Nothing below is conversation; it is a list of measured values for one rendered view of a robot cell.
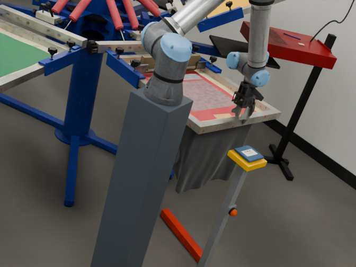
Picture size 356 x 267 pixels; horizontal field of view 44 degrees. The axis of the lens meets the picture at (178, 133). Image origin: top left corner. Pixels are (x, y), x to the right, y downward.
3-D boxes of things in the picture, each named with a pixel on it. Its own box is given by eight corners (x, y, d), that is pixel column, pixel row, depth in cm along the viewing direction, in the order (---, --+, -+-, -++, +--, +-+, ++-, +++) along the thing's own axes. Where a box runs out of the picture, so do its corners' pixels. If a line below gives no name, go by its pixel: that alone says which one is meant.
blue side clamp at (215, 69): (219, 80, 262) (222, 69, 259) (213, 81, 259) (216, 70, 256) (187, 60, 281) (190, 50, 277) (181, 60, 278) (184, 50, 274)
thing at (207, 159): (231, 180, 256) (256, 117, 234) (171, 198, 227) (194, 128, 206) (228, 177, 257) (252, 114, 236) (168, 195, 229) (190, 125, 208)
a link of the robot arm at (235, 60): (241, 59, 183) (261, 60, 188) (228, 47, 191) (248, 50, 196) (235, 76, 187) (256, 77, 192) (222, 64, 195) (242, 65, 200)
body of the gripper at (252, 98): (230, 101, 207) (238, 78, 201) (242, 100, 212) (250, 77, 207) (241, 109, 202) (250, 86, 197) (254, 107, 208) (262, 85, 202)
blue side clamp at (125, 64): (143, 87, 227) (146, 75, 224) (135, 88, 224) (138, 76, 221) (113, 63, 245) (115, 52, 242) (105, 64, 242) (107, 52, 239)
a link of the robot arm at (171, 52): (161, 79, 157) (170, 44, 150) (147, 63, 166) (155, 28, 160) (189, 80, 162) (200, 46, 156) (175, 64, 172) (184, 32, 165)
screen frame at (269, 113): (278, 118, 232) (281, 112, 230) (198, 134, 195) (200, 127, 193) (186, 58, 280) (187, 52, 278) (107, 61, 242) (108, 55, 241)
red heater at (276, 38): (306, 48, 362) (313, 34, 356) (331, 71, 323) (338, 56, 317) (238, 33, 346) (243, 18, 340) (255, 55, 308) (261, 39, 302)
